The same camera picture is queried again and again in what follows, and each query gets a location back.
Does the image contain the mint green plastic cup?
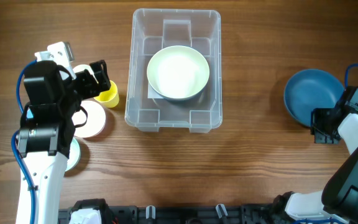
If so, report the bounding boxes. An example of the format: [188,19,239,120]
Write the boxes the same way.
[65,138,81,172]

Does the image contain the cream plastic cup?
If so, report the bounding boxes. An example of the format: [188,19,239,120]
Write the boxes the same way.
[73,64,94,75]

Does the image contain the cream white bowl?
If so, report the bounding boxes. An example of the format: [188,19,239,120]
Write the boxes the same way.
[146,45,210,98]

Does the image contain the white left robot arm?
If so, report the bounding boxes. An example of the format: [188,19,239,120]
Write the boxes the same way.
[11,60,111,223]

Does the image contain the pink plastic cup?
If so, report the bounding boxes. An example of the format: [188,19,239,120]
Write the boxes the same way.
[72,101,106,138]

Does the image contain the blue bowl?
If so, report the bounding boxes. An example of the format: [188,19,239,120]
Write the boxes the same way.
[160,91,204,101]
[283,69,344,127]

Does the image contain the white label in bin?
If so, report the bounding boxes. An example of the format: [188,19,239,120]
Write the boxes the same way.
[147,84,163,99]

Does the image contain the clear plastic storage bin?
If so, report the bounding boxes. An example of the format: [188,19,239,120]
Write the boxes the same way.
[125,8,223,133]

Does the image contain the yellow plastic cup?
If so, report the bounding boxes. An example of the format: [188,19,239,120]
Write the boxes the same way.
[94,80,119,108]

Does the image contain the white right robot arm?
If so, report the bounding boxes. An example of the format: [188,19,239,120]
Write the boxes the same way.
[270,86,358,223]

